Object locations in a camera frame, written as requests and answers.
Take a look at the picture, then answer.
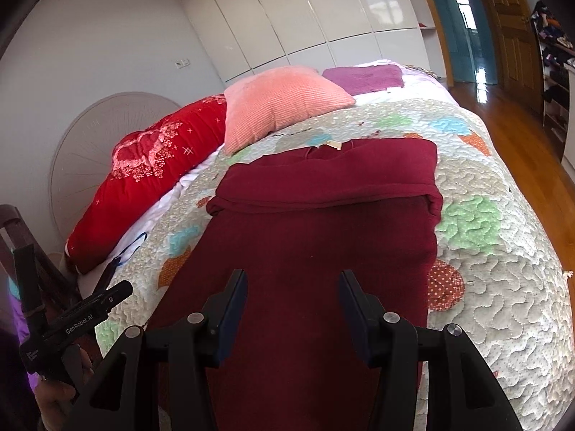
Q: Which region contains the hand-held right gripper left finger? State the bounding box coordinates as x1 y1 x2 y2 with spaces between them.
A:
63 269 249 431

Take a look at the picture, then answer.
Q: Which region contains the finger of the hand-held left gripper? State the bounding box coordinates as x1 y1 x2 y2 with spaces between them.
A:
13 245 48 344
96 257 122 298

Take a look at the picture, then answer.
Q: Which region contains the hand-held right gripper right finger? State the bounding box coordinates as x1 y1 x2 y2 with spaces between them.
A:
339 270 524 431

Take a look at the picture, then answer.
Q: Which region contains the dark red sweater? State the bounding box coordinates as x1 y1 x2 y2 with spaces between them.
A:
148 138 445 431

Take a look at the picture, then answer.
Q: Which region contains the shelf rack with clothes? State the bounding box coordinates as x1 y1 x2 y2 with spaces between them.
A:
530 2 575 144

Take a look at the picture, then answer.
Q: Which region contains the person's left hand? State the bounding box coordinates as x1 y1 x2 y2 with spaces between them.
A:
38 346 95 431

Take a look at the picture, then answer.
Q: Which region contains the white bed sheet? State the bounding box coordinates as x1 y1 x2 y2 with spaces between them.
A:
74 166 225 297

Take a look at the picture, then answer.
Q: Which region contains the person's purple clothing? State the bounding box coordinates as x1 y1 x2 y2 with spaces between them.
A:
9 278 43 391

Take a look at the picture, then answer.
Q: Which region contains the red heart-pattern duvet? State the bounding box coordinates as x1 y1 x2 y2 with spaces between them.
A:
65 94 230 274

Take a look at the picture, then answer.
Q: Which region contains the round white headboard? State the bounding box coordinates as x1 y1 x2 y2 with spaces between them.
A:
49 92 180 256

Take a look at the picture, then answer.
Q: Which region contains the heart patterned quilt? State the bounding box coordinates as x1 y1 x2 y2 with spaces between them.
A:
94 60 575 431

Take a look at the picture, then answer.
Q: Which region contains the purple cloth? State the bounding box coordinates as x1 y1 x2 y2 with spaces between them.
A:
322 64 405 96

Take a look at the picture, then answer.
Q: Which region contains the teal door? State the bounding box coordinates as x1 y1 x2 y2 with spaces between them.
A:
420 0 497 86

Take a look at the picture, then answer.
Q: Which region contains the glossy white wardrobe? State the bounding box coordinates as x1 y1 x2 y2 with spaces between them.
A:
180 0 438 88

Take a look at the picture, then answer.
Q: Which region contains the wooden door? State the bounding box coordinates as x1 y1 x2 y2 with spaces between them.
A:
471 0 546 115

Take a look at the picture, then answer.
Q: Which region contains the blue lanyard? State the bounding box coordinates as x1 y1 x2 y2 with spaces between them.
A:
114 232 149 265

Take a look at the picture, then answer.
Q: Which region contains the pink corduroy pillow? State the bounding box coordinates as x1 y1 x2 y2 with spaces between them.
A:
223 66 357 156

